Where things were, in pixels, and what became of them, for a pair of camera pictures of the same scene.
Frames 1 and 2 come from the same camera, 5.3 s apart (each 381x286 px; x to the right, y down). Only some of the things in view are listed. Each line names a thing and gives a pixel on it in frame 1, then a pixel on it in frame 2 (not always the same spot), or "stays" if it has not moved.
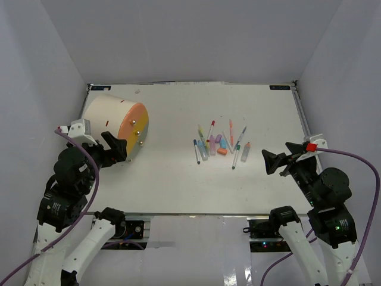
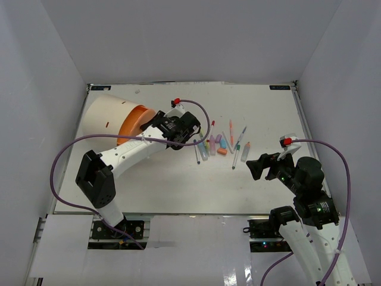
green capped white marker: (236, 157) stays
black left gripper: (118, 152) to (160, 115)
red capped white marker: (209, 133) stays
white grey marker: (227, 142) stays
